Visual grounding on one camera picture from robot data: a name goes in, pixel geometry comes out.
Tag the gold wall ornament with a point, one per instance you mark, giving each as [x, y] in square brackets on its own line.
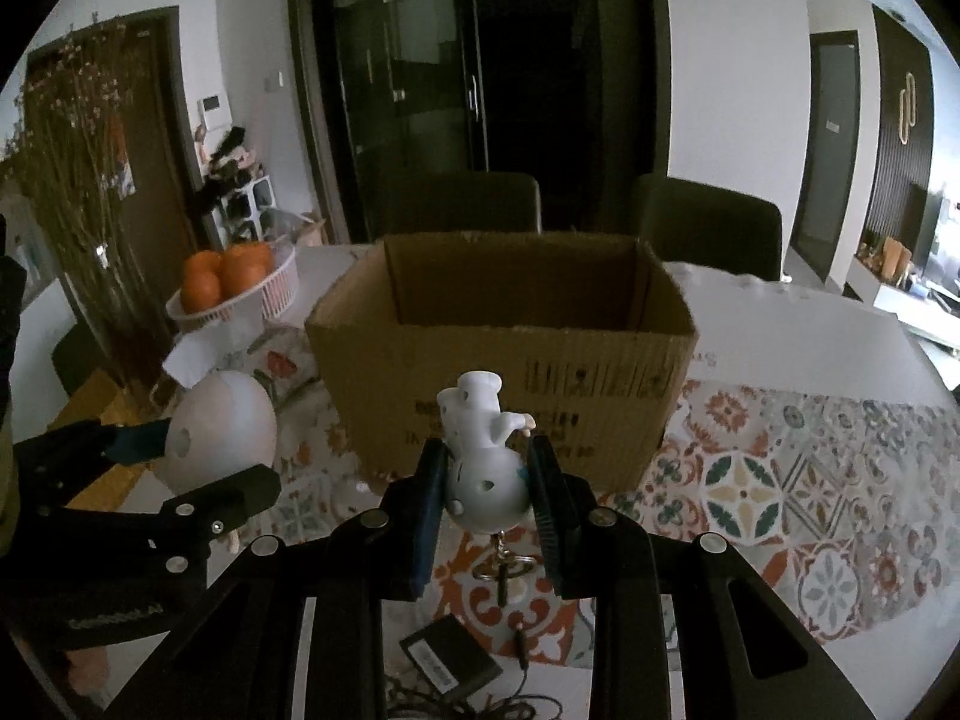
[907, 109]

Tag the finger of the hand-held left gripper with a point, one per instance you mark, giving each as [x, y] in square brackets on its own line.
[82, 450]
[232, 491]

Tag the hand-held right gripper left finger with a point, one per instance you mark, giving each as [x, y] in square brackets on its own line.
[427, 532]

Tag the white fruit basket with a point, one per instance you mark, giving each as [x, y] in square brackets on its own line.
[277, 289]

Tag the orange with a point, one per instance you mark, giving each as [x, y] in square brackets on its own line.
[201, 286]
[246, 268]

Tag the glass vase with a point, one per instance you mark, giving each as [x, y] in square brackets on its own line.
[124, 315]

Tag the white cubby shelf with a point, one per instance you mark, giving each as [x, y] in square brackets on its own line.
[244, 214]

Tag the wall intercom panel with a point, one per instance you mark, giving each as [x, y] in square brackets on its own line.
[214, 110]

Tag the white egg-shaped shell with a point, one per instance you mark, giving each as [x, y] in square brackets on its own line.
[225, 420]

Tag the yellow woven box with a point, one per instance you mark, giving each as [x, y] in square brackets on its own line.
[97, 397]

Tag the dried flower bunch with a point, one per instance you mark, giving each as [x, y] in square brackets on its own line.
[75, 135]

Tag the dark slatted wall panel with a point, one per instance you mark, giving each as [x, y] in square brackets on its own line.
[885, 187]

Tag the dark narrow door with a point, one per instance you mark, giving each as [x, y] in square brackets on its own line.
[825, 165]

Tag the dark dining chair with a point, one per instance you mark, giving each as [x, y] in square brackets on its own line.
[712, 217]
[465, 202]

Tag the person's left hand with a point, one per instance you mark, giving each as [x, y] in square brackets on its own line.
[88, 673]

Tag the floral tissue pouch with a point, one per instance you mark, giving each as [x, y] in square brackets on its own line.
[281, 371]

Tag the patterned table runner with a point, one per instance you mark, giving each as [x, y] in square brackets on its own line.
[750, 480]

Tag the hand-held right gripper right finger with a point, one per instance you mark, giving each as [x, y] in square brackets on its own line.
[551, 532]

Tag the white television cabinet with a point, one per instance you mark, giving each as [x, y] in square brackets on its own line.
[900, 307]

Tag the brown cardboard box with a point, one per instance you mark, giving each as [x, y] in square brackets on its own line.
[375, 375]

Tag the dark glass sliding door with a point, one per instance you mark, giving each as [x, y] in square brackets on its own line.
[487, 75]

